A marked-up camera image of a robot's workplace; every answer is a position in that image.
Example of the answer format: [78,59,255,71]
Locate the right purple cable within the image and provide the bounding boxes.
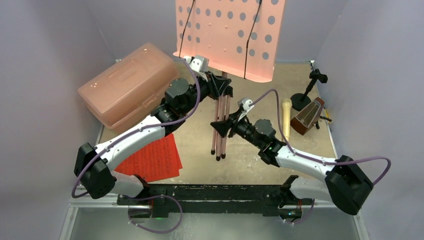
[248,88,392,186]

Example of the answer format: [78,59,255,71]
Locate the black pliers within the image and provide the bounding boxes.
[315,115,332,130]

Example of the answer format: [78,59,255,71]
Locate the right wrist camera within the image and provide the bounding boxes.
[237,97,255,121]

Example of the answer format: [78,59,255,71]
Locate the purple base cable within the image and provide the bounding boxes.
[127,194,184,234]

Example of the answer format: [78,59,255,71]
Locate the aluminium frame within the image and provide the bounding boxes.
[59,124,370,240]

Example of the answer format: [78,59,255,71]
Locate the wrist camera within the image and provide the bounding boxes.
[237,97,255,121]
[183,55,209,81]

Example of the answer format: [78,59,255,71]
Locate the red sheet music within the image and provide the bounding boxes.
[174,147,183,171]
[115,134,180,182]

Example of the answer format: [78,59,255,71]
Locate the pink tripod music stand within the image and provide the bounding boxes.
[173,0,287,162]

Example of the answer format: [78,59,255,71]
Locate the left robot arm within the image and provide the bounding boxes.
[71,71,233,205]

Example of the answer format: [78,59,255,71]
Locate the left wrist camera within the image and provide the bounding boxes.
[183,55,209,81]

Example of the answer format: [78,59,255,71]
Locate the cream microphone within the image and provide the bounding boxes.
[281,98,293,141]

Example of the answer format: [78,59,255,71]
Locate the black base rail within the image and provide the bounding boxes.
[117,183,312,221]

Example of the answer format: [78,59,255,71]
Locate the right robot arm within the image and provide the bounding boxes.
[210,112,374,215]

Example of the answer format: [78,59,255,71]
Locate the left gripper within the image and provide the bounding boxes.
[180,71,231,116]

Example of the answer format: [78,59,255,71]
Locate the brown metronome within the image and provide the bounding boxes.
[290,97,325,136]

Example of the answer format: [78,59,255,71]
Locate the pink plastic storage box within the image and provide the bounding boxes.
[77,42,180,134]

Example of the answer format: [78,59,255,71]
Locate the black microphone stand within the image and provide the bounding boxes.
[290,68,328,111]

